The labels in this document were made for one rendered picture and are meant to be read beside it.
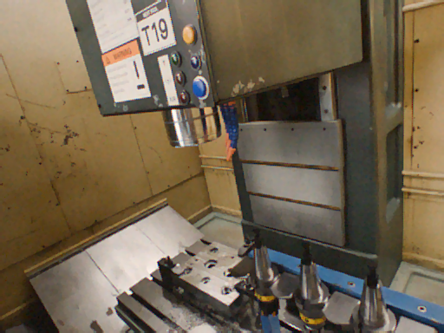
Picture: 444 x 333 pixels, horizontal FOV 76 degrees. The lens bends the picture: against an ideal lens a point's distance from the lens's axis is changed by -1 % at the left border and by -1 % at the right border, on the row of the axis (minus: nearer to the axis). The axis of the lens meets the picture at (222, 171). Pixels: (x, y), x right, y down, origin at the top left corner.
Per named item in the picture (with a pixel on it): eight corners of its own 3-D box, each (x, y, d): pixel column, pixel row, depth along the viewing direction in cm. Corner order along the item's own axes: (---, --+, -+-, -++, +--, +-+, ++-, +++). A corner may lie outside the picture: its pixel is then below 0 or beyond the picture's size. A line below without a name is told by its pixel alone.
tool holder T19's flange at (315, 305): (333, 295, 55) (332, 284, 55) (323, 318, 51) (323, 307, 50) (301, 286, 59) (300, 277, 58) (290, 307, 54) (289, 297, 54)
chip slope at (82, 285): (98, 395, 106) (74, 342, 97) (46, 315, 152) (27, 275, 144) (247, 262, 163) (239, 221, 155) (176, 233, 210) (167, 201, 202)
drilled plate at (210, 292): (231, 317, 88) (228, 304, 86) (173, 284, 108) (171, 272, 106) (273, 274, 103) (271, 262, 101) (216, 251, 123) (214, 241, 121)
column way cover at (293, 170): (343, 250, 114) (336, 121, 98) (250, 224, 147) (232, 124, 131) (349, 243, 117) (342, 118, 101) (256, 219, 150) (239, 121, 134)
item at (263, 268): (277, 267, 62) (273, 240, 60) (268, 281, 59) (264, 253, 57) (258, 263, 65) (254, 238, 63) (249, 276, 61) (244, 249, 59)
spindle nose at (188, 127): (233, 133, 84) (226, 91, 80) (189, 149, 75) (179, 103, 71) (201, 132, 96) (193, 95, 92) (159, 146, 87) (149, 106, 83)
